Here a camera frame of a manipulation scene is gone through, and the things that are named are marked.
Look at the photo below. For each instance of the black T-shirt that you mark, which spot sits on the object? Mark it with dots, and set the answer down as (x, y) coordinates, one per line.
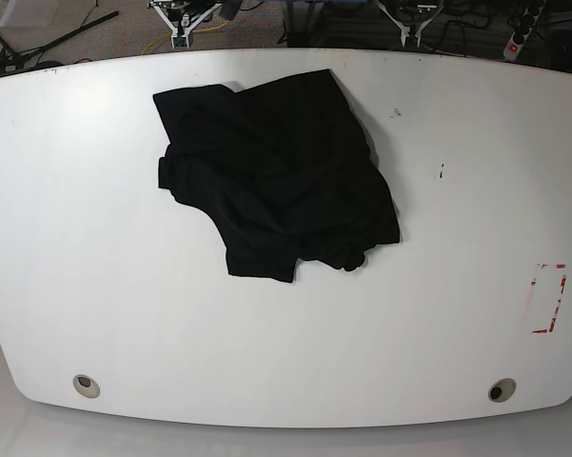
(283, 170)

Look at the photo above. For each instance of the red tape rectangle marking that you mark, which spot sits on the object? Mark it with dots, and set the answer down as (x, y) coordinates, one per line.
(545, 297)

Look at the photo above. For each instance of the white power strip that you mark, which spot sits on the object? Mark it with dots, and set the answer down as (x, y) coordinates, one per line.
(522, 29)

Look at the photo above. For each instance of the left table cable grommet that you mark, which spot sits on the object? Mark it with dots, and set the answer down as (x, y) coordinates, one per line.
(86, 386)

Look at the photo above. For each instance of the table cable grommet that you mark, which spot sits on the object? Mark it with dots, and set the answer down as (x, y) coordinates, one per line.
(86, 386)
(502, 390)

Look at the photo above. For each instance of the right table cable grommet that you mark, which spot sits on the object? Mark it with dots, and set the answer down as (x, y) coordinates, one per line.
(502, 390)

